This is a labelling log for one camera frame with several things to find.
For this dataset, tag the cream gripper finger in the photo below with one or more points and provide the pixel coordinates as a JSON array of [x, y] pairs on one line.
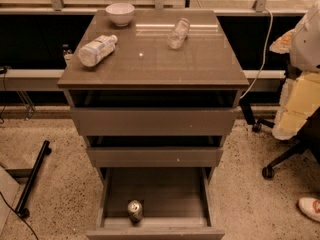
[[282, 44], [299, 99]]

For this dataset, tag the silver soda can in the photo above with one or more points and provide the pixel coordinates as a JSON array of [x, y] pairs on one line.
[[135, 211]]

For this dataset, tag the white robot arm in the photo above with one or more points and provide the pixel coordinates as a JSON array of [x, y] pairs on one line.
[[304, 51]]

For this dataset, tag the grey drawer cabinet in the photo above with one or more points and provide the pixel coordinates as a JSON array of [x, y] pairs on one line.
[[144, 72]]

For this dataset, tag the grey bottom drawer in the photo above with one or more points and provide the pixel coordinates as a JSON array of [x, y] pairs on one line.
[[175, 205]]

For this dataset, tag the grey drawer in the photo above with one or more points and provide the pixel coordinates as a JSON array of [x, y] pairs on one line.
[[97, 121], [155, 151], [175, 205]]

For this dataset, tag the grey middle drawer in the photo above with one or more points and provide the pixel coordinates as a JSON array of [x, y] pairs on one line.
[[155, 151]]

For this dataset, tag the grey top drawer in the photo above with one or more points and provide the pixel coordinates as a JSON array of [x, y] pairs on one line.
[[97, 121]]

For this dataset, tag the black office chair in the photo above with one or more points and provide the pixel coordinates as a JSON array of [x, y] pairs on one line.
[[308, 138]]

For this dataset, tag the clear crumpled plastic bottle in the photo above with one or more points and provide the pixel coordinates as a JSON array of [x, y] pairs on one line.
[[178, 34]]

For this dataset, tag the white sneaker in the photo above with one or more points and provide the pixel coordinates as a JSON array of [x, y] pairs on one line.
[[310, 207]]

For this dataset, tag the white ceramic bowl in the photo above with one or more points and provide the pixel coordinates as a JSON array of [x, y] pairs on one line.
[[120, 14]]

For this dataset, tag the white labelled plastic bottle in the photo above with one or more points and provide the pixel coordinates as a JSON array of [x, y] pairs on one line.
[[94, 52]]

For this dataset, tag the small bottle behind cabinet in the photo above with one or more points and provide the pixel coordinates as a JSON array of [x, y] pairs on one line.
[[67, 53]]

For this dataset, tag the black metal bar stand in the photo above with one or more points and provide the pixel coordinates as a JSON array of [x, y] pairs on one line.
[[21, 208]]

